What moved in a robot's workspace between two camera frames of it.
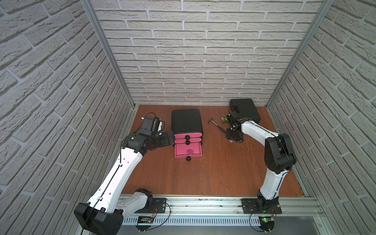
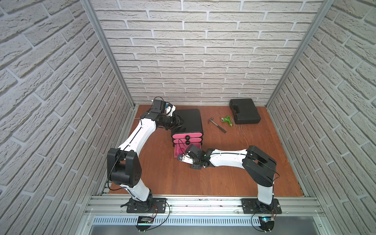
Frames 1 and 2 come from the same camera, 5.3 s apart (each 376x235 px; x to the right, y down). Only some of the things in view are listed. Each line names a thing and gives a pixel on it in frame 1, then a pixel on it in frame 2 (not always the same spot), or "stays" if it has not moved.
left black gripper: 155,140 → 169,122
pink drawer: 188,141 stays
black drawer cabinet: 186,121 stays
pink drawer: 188,150 stays
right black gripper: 227,135 → 195,167
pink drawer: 187,136 stays
